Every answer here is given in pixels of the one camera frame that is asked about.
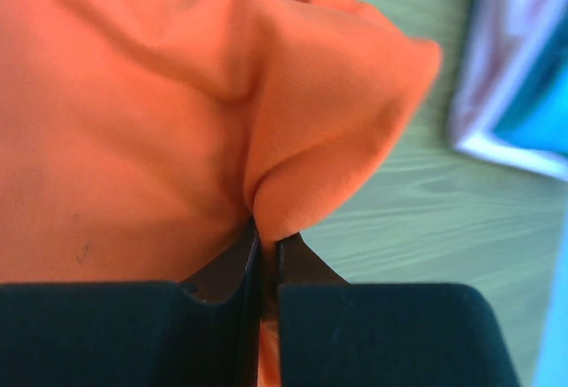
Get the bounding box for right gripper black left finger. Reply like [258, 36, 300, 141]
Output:
[1, 223, 260, 386]

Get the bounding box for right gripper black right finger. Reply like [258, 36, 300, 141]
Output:
[278, 235, 519, 386]

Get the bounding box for orange t shirt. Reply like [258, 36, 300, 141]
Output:
[1, 0, 441, 386]

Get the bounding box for teal folded t shirt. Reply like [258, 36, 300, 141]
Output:
[496, 0, 567, 386]

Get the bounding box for pink folded t shirt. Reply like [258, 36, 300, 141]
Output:
[448, 0, 567, 181]

